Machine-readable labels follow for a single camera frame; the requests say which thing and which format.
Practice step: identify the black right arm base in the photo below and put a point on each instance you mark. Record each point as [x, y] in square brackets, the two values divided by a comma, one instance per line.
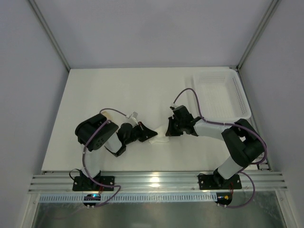
[216, 182]

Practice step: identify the slotted white cable duct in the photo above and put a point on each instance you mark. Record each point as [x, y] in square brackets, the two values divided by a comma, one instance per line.
[129, 197]

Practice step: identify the beige utensil case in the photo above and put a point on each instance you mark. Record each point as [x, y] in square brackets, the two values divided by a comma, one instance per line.
[106, 114]

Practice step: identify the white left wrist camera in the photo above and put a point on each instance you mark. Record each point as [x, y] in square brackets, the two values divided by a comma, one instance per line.
[132, 118]

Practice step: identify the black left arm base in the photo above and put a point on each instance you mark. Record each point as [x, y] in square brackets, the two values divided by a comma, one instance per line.
[82, 183]

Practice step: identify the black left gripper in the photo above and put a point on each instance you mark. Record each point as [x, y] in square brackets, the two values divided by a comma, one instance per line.
[143, 132]

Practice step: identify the aluminium frame post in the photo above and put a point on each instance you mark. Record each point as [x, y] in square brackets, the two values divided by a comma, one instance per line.
[262, 25]
[42, 21]

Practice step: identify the right aluminium frame post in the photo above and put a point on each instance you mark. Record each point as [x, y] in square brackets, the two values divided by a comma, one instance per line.
[262, 25]

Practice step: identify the white paper napkin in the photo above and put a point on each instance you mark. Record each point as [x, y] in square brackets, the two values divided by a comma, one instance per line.
[161, 135]

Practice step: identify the aluminium front rail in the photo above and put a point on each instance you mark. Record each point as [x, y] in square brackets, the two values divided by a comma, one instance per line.
[163, 181]

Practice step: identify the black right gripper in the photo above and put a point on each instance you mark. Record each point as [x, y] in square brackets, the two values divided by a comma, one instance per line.
[175, 126]

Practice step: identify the left aluminium frame post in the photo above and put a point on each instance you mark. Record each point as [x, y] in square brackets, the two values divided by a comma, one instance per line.
[42, 21]

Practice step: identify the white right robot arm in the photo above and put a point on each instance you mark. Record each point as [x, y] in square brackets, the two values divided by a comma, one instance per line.
[242, 141]

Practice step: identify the white perforated plastic basket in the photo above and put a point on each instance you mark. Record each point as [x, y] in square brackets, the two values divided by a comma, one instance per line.
[220, 93]

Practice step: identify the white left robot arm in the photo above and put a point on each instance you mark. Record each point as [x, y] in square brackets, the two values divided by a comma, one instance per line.
[99, 131]

